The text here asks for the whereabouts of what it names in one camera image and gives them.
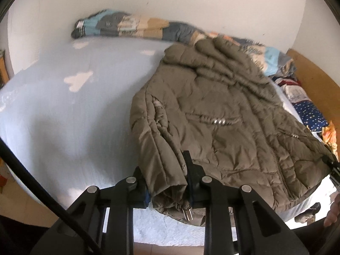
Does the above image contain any blue star print pillow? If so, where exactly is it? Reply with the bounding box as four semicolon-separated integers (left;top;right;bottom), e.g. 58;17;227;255
292;101;330;132

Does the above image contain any olive puffer jacket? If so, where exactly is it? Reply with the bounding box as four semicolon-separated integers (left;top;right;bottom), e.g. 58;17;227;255
129;37;336;227

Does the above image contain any patchwork printed blanket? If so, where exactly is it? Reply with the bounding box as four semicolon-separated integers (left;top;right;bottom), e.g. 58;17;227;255
70;9;296;76

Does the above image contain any person's right hand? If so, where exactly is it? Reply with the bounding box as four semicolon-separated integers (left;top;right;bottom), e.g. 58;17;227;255
324;193;340;227

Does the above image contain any black cable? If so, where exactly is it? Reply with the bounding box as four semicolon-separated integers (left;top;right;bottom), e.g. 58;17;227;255
0;139;103;255

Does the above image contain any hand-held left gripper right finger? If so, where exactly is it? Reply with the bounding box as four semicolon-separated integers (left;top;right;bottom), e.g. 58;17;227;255
183;151;310;255

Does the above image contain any red white striped cloth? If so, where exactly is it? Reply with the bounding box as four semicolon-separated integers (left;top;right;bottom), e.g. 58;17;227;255
273;76;309;103

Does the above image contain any orange cloth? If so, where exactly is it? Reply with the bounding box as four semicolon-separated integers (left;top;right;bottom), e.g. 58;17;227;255
321;121;339;160

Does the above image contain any bed with light blue sheet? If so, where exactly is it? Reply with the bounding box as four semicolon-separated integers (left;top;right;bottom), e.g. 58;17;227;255
0;38;340;245

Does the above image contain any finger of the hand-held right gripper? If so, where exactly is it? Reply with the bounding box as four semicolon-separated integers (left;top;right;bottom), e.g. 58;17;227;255
322;154;340;189

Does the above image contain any wooden furniture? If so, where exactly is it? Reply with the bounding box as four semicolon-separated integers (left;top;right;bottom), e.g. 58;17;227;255
0;49;10;85

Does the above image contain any wooden headboard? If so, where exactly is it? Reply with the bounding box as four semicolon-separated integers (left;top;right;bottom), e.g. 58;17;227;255
285;48;340;149

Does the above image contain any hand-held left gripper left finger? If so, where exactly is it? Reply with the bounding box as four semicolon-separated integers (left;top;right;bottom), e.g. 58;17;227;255
30;167;150;255

